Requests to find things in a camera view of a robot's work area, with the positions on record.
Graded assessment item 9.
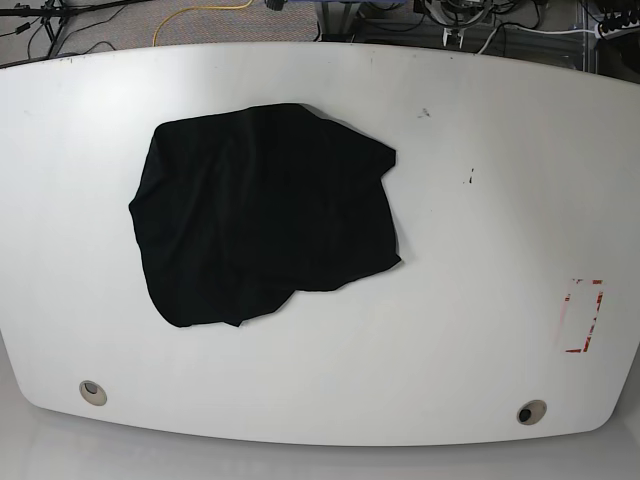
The black T-shirt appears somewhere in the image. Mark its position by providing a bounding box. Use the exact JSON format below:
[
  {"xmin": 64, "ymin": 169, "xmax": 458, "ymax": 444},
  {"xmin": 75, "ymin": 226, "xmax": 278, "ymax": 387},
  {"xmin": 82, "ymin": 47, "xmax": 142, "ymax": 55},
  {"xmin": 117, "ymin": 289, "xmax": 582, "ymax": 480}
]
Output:
[{"xmin": 129, "ymin": 104, "xmax": 401, "ymax": 328}]

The white power strip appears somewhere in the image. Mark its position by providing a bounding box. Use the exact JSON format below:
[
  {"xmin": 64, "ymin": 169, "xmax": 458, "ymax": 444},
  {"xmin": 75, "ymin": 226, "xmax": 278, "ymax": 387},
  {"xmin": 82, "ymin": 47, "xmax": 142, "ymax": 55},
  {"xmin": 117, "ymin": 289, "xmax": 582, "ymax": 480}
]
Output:
[{"xmin": 594, "ymin": 15, "xmax": 639, "ymax": 40}]

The red tape rectangle marking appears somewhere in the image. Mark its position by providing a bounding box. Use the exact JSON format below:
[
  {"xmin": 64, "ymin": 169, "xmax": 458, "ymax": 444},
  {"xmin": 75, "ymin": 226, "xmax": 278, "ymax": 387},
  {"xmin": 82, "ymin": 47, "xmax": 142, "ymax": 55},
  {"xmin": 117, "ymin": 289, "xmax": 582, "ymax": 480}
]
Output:
[{"xmin": 557, "ymin": 278, "xmax": 604, "ymax": 354}]

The black tripod stand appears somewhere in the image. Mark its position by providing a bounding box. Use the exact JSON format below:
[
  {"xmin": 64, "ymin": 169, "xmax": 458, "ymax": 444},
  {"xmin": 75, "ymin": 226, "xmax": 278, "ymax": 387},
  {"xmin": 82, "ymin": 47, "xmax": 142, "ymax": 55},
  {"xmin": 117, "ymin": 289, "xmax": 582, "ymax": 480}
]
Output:
[{"xmin": 1, "ymin": 1, "xmax": 126, "ymax": 60}]

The yellow cable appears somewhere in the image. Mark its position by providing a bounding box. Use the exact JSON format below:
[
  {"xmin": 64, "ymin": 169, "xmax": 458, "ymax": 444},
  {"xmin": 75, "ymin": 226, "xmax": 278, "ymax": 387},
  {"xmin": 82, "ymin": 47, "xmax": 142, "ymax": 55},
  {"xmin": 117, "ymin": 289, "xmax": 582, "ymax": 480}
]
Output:
[{"xmin": 152, "ymin": 0, "xmax": 254, "ymax": 47}]

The right table cable grommet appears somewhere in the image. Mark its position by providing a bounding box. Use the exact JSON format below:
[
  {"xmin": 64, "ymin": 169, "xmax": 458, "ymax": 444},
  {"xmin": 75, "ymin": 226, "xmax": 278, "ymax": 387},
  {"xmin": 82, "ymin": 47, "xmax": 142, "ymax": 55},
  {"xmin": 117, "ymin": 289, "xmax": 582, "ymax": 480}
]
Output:
[{"xmin": 517, "ymin": 399, "xmax": 547, "ymax": 426}]

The table cable grommet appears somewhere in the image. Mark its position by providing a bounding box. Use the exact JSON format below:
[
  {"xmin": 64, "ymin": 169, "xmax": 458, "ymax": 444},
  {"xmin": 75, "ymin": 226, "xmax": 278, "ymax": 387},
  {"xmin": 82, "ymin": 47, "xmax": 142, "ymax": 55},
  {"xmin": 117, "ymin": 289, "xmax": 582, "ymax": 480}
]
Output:
[
  {"xmin": 517, "ymin": 399, "xmax": 547, "ymax": 426},
  {"xmin": 79, "ymin": 380, "xmax": 108, "ymax": 407}
]

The left table cable grommet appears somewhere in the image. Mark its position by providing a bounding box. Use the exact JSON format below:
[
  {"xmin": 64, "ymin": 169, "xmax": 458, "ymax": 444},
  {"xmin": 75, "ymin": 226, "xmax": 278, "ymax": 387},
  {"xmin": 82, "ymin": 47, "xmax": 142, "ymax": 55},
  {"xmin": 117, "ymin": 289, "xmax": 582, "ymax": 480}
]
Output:
[{"xmin": 79, "ymin": 380, "xmax": 108, "ymax": 407}]

